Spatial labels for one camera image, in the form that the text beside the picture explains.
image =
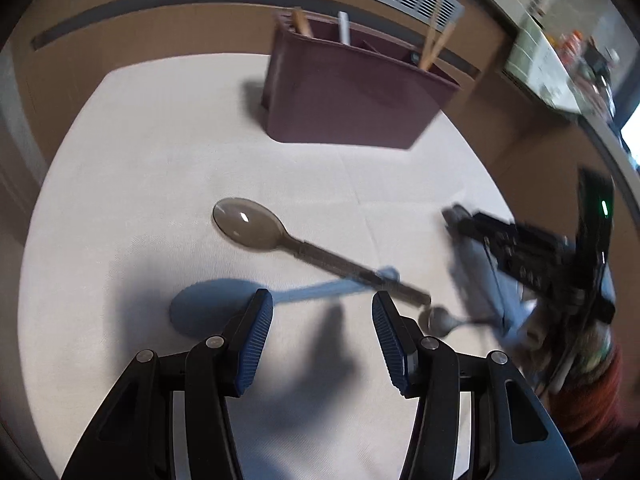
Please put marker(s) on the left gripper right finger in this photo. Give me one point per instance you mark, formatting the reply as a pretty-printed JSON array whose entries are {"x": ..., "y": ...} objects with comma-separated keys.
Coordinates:
[{"x": 396, "y": 342}]

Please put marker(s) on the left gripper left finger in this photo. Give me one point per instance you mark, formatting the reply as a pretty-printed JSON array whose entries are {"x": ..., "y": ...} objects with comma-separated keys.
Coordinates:
[{"x": 249, "y": 339}]

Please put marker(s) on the dark translucent large spoon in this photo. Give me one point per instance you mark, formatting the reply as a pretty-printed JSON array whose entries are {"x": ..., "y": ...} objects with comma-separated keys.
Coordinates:
[{"x": 255, "y": 227}]

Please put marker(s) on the wooden chopstick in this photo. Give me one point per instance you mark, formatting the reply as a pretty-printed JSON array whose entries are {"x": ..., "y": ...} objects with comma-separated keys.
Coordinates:
[
  {"x": 438, "y": 46},
  {"x": 430, "y": 37}
]

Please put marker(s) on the white round-head spoon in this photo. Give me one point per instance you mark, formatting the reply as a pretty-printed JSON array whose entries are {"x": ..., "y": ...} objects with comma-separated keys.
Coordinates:
[{"x": 343, "y": 28}]

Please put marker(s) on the wooden spoon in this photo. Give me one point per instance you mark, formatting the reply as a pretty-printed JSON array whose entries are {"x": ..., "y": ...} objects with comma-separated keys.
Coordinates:
[{"x": 300, "y": 23}]

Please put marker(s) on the red sleeve forearm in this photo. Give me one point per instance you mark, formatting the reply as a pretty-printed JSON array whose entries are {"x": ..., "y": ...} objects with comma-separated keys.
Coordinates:
[{"x": 587, "y": 413}]

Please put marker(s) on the small steel spoon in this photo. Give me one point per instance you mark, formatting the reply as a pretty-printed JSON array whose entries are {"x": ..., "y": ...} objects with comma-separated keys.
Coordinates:
[{"x": 439, "y": 322}]

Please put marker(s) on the blue plastic spoon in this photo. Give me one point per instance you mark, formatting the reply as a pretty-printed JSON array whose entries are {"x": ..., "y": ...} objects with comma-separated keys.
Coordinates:
[{"x": 240, "y": 302}]

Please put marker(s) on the white table cloth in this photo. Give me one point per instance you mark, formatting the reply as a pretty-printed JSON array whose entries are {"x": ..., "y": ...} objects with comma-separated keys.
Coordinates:
[{"x": 167, "y": 198}]

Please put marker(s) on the green checkered cloth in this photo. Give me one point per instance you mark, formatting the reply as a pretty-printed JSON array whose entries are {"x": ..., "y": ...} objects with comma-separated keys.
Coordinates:
[{"x": 536, "y": 67}]

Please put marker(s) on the purple plastic utensil caddy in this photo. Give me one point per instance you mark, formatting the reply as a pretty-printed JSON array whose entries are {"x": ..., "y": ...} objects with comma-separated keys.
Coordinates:
[{"x": 368, "y": 92}]

